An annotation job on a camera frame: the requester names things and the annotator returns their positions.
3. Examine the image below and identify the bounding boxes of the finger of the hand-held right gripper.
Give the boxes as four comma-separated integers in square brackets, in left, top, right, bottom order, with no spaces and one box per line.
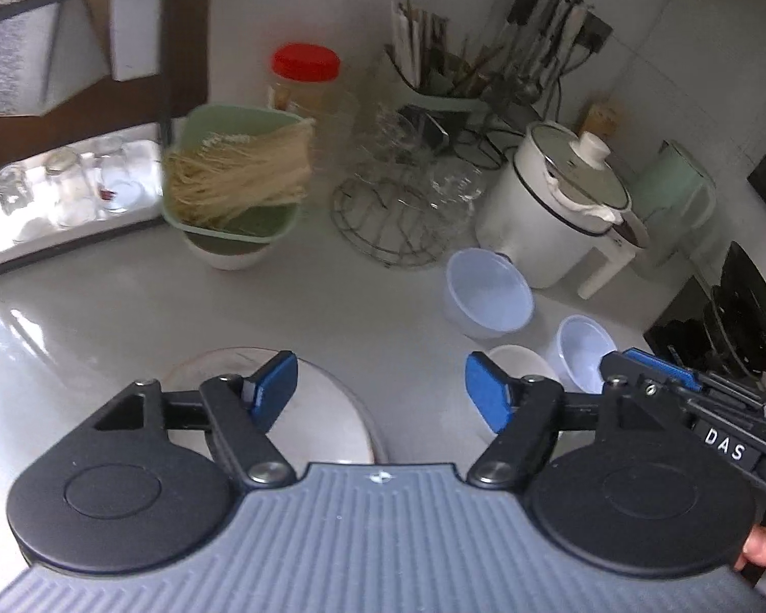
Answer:
[601,352,693,410]
[626,348,703,392]

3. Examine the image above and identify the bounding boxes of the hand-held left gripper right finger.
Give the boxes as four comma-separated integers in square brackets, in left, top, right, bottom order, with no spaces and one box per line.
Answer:
[466,352,671,489]

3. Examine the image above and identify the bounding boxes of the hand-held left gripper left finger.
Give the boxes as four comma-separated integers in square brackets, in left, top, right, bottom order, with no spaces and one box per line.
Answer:
[95,351,298,487]

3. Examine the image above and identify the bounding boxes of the white plate grey floral print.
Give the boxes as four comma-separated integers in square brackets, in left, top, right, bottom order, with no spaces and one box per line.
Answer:
[159,347,388,464]

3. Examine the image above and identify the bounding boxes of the small white ceramic bowl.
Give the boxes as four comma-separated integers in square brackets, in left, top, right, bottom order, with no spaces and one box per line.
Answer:
[485,344,562,397]

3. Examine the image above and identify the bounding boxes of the pale blue plastic bowl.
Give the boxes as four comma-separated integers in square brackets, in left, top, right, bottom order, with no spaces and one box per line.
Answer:
[544,313,617,395]
[444,247,536,341]

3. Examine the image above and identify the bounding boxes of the large white bowl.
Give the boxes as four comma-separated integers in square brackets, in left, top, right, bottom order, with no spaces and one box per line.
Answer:
[181,230,276,272]

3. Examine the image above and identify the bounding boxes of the pale green appliance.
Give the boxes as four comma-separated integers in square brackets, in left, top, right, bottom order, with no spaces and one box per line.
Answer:
[631,138,717,270]

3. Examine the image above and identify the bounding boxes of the white electric cooking pot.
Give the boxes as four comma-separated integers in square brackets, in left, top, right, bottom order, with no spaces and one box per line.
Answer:
[475,119,653,300]

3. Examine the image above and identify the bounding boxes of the clear glass cup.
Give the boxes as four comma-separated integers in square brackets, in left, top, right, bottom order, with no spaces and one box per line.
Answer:
[430,162,487,231]

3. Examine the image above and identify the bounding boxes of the dry noodles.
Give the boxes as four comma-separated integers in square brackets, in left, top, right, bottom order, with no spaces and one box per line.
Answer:
[164,121,314,228]

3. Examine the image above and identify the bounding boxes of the small tan box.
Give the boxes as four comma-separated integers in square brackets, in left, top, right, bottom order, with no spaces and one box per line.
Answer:
[577,100,620,142]

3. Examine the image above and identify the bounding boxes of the clear glass with red print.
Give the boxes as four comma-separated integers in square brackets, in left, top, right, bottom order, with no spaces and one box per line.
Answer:
[95,136,145,212]

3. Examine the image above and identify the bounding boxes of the drinking glasses on tray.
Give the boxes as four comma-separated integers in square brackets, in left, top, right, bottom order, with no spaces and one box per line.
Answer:
[0,134,167,270]

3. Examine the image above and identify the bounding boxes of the green plastic colander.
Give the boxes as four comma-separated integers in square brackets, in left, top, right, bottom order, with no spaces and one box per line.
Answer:
[161,103,313,245]

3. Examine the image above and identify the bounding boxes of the clear drinking glass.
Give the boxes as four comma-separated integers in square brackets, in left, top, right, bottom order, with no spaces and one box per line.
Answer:
[0,165,30,219]
[41,146,97,228]

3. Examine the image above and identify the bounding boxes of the white utensil holder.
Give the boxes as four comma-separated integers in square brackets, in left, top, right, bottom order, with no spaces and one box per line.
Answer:
[383,44,487,112]

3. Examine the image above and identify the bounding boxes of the clear jar with red lid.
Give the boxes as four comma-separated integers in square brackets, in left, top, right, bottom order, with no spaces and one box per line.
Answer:
[269,42,352,136]

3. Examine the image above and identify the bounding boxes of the bundle of chopsticks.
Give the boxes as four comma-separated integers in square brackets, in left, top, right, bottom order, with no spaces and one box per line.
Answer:
[389,0,486,98]

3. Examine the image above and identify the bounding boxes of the hanging kitchen utensils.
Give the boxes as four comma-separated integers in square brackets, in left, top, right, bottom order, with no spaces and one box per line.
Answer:
[485,0,589,104]

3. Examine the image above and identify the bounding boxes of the dark brown dish rack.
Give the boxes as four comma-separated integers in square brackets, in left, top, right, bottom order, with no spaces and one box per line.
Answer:
[0,0,212,282]

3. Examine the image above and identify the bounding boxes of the white cutlery cup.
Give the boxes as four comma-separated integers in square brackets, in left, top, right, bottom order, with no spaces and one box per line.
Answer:
[108,0,164,83]

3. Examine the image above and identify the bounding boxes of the grey textured cutting board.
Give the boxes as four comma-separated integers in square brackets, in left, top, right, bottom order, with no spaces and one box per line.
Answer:
[0,0,113,117]

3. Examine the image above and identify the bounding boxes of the round wire glass rack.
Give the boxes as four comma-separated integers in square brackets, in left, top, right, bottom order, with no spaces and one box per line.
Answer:
[330,108,487,268]

